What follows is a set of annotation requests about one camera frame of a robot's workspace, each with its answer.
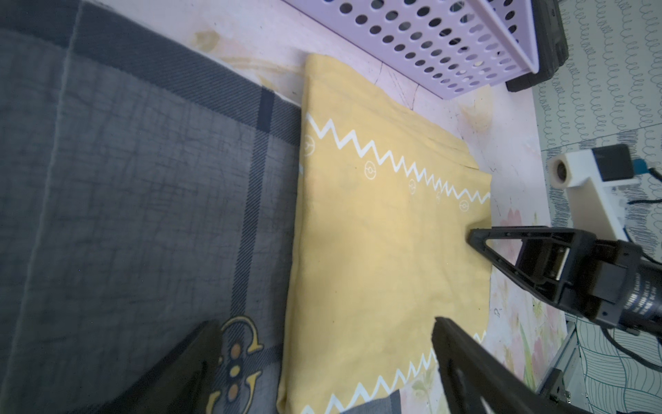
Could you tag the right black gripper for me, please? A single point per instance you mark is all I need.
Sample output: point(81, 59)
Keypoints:
point(611, 283)

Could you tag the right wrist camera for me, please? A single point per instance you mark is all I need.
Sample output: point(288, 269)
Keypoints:
point(591, 179)

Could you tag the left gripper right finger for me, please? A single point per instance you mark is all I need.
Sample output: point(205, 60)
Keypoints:
point(475, 382)

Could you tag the black plastic tool case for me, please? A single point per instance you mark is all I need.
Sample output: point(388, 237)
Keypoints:
point(551, 42)

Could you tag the purple plastic basket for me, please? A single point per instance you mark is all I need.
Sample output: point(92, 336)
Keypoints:
point(449, 47)

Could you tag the grey blue plaid pillowcase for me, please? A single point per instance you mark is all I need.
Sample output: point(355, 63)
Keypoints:
point(145, 189)

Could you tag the black white grid pillowcase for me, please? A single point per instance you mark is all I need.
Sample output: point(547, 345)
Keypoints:
point(387, 405)

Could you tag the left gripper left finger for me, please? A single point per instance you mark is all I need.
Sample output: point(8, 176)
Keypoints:
point(181, 381)

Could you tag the yellow zigzag pillowcase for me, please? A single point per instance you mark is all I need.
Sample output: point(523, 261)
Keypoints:
point(385, 202)

